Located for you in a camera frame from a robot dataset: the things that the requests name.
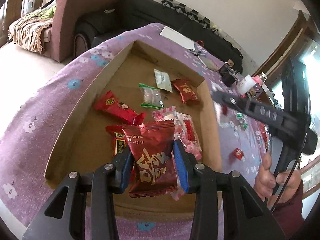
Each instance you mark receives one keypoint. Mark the green clear candy packet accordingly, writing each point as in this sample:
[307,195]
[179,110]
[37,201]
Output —
[152,97]

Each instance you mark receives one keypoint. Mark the long red snack packet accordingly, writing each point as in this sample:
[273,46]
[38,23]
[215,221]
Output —
[111,105]

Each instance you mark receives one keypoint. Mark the maroon armchair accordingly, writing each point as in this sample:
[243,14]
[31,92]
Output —
[65,17]

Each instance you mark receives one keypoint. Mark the pale green snack packet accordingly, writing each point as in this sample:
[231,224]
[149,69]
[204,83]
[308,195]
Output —
[163,80]

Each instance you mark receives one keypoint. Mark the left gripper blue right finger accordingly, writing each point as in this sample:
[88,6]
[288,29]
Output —
[245,215]

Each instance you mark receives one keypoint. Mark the patterned blanket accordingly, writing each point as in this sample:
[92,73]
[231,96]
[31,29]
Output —
[26,32]

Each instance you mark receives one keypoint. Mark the red bar snack packet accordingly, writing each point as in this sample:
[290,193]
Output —
[119,140]

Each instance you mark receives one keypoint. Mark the white paper sheet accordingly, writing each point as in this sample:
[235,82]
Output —
[178,38]

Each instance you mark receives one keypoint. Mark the large dark red snack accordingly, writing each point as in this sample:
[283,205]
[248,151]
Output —
[151,145]

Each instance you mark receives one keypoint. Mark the purple floral tablecloth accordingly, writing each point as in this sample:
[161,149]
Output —
[29,138]

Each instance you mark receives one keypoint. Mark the cardboard tray box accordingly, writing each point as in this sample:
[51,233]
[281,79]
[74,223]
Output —
[83,144]

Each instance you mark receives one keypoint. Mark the bare right hand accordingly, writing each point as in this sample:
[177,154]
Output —
[265,182]

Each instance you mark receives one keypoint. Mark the white red snack packet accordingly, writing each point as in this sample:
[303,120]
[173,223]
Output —
[189,137]

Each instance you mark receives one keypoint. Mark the black sofa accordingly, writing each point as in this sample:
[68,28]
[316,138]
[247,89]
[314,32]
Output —
[95,27]

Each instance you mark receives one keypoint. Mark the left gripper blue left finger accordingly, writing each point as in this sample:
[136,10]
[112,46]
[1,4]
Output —
[63,214]

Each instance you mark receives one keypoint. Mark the pink cartoon candy packet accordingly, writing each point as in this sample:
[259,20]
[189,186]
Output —
[176,195]

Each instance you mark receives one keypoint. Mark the dark red gold snack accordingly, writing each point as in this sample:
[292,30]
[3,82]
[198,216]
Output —
[186,92]

